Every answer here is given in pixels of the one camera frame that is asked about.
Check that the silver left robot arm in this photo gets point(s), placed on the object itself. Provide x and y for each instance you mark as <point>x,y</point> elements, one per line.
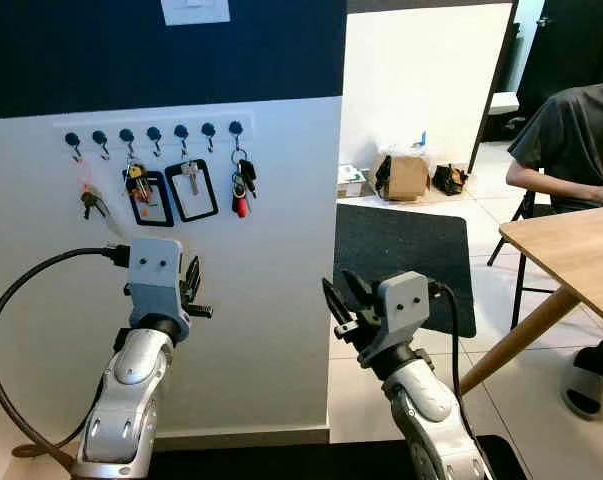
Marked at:
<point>131,400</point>

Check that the black holder with brass keys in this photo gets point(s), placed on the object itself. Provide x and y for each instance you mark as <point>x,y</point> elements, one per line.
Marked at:
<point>136,185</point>

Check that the brown cardboard box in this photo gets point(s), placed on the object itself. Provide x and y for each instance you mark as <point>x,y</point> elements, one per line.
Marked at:
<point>409,178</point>

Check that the white light switch plate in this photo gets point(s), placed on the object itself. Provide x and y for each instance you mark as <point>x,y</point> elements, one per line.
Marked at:
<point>195,10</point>

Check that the grey slide sandal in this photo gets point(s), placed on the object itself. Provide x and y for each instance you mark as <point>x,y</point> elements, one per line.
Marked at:
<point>584,392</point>

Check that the key bunch with red fob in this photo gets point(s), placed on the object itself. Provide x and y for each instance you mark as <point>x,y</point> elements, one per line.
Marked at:
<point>241,205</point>

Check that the dark door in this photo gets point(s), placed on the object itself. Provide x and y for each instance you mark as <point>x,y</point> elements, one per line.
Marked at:
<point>571,45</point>

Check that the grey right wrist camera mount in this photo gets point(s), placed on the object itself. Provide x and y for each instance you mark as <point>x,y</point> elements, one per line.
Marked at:
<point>401,305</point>

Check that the dark grey rug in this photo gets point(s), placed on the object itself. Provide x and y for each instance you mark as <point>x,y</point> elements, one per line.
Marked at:
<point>401,250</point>

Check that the person in grey shirt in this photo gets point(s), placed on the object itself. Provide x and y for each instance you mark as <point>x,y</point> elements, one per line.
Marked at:
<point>571,135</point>

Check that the white key rack strip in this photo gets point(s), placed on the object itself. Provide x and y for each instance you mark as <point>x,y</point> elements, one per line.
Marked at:
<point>86,128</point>

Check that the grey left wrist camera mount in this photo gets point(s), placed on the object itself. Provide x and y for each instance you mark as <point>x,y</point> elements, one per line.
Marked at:
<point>156,275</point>

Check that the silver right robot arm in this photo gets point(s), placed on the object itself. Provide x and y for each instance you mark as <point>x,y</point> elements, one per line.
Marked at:
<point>426,400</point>

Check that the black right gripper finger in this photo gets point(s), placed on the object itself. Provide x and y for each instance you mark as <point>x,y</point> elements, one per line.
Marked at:
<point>357,290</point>
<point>336,300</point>

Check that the white ledge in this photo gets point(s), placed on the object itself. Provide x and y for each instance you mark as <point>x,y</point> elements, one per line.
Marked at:
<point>503,102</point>

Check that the black metal chair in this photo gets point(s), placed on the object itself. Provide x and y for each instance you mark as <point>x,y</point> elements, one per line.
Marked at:
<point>521,290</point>

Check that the small black bag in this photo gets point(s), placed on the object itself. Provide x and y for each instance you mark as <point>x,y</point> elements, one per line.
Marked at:
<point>450,181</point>

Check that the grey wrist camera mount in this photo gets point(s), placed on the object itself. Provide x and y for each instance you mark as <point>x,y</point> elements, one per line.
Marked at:
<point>156,275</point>
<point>401,305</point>

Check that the black holder with silver key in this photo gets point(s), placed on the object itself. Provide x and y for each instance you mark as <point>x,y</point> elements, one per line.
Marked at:
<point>190,178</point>

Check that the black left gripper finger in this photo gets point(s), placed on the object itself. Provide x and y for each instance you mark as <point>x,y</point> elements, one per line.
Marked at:
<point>196,278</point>
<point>187,280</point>

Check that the black wall hook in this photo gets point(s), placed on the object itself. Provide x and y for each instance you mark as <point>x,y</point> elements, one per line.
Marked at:
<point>235,127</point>
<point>72,139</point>
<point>208,129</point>
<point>154,133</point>
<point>181,131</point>
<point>99,137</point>
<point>127,135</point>

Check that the wooden table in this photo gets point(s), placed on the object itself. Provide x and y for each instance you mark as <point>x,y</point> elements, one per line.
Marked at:
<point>576,250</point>

